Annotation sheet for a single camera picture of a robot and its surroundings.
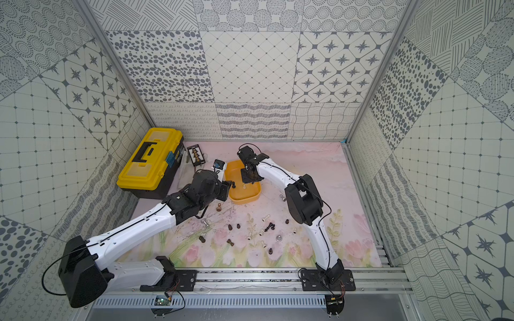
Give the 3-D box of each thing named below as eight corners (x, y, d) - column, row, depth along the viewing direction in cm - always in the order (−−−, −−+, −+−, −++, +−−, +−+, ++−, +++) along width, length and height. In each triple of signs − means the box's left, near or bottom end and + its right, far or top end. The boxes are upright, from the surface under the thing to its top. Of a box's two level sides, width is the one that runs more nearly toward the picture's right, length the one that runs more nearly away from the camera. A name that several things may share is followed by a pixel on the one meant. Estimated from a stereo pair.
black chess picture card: (194, 166, 110) (193, 164, 108) (187, 149, 118) (186, 147, 116) (205, 162, 112) (205, 159, 110) (198, 146, 120) (198, 143, 119)
